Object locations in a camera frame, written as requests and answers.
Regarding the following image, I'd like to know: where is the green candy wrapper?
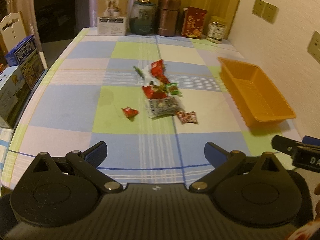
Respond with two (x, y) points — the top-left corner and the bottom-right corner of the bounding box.
(164, 83), (182, 96)

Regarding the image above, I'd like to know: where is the red candy with gold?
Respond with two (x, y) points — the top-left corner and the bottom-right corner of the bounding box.
(156, 73), (170, 84)

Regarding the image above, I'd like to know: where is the blue milk carton box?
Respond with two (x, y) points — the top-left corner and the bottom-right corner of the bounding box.
(5, 35), (44, 90)

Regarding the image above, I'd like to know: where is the red gold snack packet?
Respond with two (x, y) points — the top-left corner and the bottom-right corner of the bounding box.
(142, 86), (167, 99)

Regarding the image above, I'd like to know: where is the person's right hand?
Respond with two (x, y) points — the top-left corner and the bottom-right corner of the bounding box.
(314, 184), (320, 196)

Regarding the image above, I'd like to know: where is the green glass jar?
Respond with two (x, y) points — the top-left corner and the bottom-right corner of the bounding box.
(129, 0), (156, 35)

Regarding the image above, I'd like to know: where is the light blue box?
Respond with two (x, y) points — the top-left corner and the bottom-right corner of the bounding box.
(0, 66), (30, 128)

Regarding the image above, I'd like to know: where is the orange plastic tray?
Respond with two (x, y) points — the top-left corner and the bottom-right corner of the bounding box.
(217, 57), (296, 128)

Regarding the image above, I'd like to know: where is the white green snack bag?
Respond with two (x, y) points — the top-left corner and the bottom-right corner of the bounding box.
(133, 64), (160, 86)

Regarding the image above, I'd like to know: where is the grey white snack packet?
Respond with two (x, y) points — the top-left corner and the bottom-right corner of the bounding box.
(145, 96), (184, 118)

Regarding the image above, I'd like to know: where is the checkered tablecloth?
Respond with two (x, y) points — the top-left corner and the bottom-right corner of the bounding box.
(1, 28), (300, 189)

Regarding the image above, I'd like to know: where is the white product box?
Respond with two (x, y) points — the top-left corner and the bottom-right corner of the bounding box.
(97, 0), (130, 36)

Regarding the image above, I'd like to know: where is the red patterned candy packet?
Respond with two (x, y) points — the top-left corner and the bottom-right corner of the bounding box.
(176, 111), (198, 124)

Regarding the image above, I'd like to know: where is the clear jar yellow lid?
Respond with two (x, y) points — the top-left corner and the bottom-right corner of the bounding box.
(206, 16), (227, 44)

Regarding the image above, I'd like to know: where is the small red candy wrapper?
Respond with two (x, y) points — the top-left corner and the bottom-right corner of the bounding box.
(121, 107), (139, 119)

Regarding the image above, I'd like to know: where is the brown metal canister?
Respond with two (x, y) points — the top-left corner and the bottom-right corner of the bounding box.
(156, 0), (181, 37)

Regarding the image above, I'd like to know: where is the white chair back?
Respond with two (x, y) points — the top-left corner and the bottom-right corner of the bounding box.
(1, 11), (27, 55)

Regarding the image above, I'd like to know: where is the red snack pouch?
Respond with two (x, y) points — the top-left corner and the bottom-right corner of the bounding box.
(150, 59), (164, 78)

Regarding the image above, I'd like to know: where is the black chair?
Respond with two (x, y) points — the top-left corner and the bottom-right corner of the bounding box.
(33, 0), (90, 67)

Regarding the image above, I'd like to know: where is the wall socket plate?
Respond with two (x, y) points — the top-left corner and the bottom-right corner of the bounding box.
(307, 31), (320, 63)

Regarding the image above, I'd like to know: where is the red gift box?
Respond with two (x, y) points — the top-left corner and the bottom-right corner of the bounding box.
(181, 7), (207, 39)

